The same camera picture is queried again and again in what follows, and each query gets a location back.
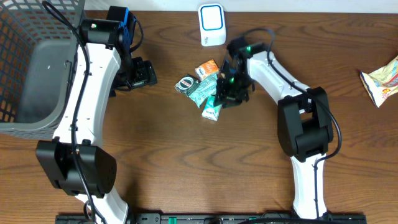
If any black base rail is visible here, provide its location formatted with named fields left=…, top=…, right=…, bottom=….
left=55, top=212, right=368, bottom=224

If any teal snack packet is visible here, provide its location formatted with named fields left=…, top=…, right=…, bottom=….
left=189, top=75, right=218, bottom=107

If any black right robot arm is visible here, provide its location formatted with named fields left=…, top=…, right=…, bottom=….
left=214, top=37, right=333, bottom=220

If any green Zam-Buk tin box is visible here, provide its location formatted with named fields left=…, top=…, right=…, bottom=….
left=175, top=74, right=200, bottom=96

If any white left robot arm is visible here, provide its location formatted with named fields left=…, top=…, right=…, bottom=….
left=36, top=6, right=157, bottom=223

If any white barcode scanner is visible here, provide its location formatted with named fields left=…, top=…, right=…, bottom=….
left=198, top=3, right=226, bottom=47

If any orange white small box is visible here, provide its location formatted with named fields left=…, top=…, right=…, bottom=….
left=195, top=59, right=220, bottom=81

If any black plastic mesh basket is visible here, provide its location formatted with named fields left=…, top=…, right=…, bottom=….
left=1, top=0, right=78, bottom=139

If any small teal tissue packet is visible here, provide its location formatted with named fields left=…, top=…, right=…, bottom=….
left=201, top=96, right=222, bottom=121

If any yellow white snack bag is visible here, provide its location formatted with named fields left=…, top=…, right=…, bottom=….
left=359, top=57, right=397, bottom=108

